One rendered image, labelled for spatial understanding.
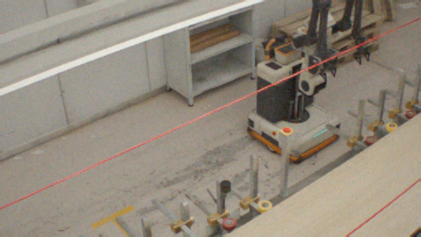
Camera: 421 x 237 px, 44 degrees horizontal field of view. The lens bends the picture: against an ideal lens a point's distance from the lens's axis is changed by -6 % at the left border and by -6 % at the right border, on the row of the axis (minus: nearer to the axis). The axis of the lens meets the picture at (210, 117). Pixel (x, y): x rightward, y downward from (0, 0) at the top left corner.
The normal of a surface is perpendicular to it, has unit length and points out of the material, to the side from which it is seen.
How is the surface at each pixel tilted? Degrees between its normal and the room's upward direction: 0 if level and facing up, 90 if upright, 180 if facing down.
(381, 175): 0
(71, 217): 0
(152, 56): 90
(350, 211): 0
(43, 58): 61
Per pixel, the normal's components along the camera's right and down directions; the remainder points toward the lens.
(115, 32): 0.51, -0.04
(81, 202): -0.04, -0.83
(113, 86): 0.61, 0.42
